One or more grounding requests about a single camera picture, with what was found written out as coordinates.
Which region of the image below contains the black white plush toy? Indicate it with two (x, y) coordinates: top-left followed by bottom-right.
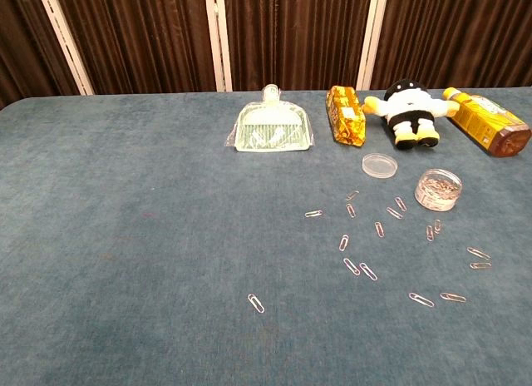
(362, 78), (461, 151)

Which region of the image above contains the gold foil snack package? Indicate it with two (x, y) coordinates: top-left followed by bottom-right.
(325, 85), (367, 147)

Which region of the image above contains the clear paperclip container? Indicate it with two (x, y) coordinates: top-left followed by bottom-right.
(414, 168), (464, 213)

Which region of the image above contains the clear round lid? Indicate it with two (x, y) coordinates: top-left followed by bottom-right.
(361, 152), (399, 180)

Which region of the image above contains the white partition post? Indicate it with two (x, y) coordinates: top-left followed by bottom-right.
(356, 0), (390, 92)
(203, 0), (234, 93)
(36, 0), (96, 97)

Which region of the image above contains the blue felt table cover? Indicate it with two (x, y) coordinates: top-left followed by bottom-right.
(0, 85), (532, 386)

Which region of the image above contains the yellow label tea bottle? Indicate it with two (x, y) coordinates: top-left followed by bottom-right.
(441, 87), (532, 158)

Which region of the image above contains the brown curtain panel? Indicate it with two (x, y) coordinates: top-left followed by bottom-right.
(370, 0), (532, 91)
(223, 0), (374, 92)
(0, 0), (80, 111)
(52, 0), (217, 96)

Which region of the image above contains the packaged mini dustpan brush set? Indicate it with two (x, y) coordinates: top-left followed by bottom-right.
(224, 83), (316, 153)

